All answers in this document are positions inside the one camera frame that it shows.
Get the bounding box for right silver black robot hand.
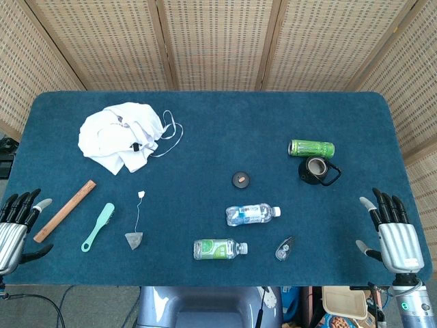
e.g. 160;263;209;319
355;187;425;274

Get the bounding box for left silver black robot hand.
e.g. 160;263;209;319
0;188;55;276

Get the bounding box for black teapot with handle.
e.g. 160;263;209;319
298;156;343;187

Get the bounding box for grey tea bag with string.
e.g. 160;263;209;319
124;190;146;251

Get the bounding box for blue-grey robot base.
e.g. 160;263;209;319
136;286;284;328

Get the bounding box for blue plastic bag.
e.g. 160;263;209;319
280;286;301;323

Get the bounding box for black round lid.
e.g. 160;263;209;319
231;171;253;189

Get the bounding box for wooden ruler stick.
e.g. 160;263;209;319
33;180;97;244

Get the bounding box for black equipment box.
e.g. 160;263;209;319
0;136;16;179

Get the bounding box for beige takeout container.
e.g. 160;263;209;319
321;286;369;320

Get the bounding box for mint green brush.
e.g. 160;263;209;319
81;202;116;254

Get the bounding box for blue cookie box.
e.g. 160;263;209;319
319;312;368;328

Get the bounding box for clear correction tape dispenser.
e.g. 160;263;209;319
274;236;296;262

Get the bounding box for green drink can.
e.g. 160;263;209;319
287;139;336;159

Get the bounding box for clear bottle blue label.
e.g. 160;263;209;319
225;203;282;228

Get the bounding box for clear bottle green label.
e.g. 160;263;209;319
193;238;249;261

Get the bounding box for woven wooden folding screen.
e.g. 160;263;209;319
0;0;437;284

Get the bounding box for white cloth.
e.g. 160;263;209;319
77;102;184;176

